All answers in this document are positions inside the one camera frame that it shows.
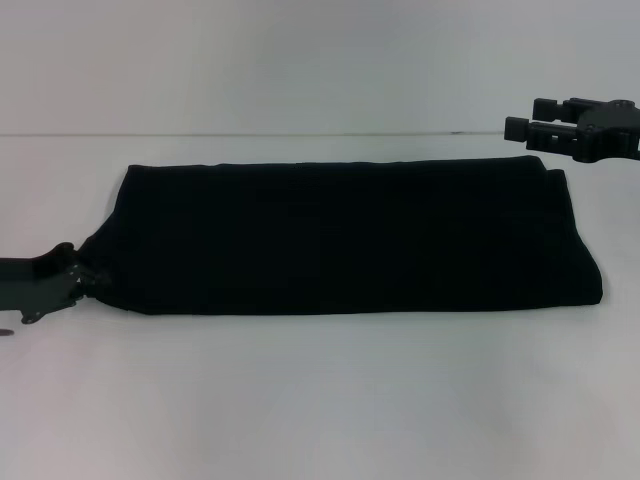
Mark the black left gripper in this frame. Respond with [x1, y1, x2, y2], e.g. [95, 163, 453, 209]
[0, 242, 112, 326]

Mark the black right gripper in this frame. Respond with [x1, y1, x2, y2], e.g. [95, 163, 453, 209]
[504, 97, 640, 164]

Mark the black shirt with FREE print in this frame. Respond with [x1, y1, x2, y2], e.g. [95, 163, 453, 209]
[79, 155, 607, 317]

